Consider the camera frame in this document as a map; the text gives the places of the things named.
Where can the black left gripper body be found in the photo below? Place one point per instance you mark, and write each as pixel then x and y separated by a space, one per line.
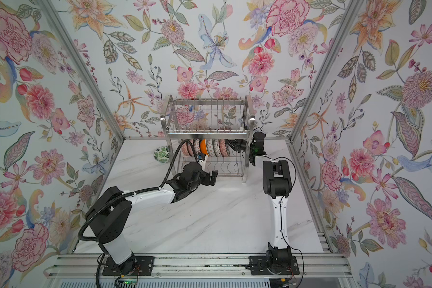
pixel 203 179

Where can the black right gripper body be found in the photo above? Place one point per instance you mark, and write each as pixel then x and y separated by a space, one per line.
pixel 252 150

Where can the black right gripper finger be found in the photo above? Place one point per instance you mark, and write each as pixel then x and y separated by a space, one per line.
pixel 233 141
pixel 236 147

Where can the dark patterned bowl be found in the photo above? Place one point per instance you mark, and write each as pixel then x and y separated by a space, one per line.
pixel 190 147

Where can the pale green patterned bowl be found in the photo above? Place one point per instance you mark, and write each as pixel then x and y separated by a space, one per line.
pixel 210 147

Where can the plain white bowl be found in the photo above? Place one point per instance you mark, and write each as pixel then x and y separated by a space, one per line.
pixel 203 147

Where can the dark speckled pattern bowl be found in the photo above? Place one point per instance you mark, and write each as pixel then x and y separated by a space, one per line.
pixel 224 149

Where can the white lattice pattern bowl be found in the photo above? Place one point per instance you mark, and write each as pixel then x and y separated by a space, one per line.
pixel 216 147

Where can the blue geometric pattern bowl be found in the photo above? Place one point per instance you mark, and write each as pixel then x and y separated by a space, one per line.
pixel 196 144

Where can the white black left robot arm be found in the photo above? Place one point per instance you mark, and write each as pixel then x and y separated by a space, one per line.
pixel 107 218

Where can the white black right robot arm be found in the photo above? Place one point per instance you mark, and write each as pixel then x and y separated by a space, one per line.
pixel 277 184

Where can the steel two-tier dish rack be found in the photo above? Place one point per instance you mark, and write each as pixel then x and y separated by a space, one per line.
pixel 208 118

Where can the green leaf pattern bowl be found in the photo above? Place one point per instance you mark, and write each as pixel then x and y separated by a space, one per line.
pixel 161 154

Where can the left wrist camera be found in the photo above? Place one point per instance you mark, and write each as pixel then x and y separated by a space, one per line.
pixel 201 157

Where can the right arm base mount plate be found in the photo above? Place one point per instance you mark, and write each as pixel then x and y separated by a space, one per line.
pixel 261 266

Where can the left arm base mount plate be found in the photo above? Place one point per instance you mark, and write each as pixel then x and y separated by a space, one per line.
pixel 134 266

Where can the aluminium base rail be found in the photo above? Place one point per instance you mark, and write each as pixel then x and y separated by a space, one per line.
pixel 163 266

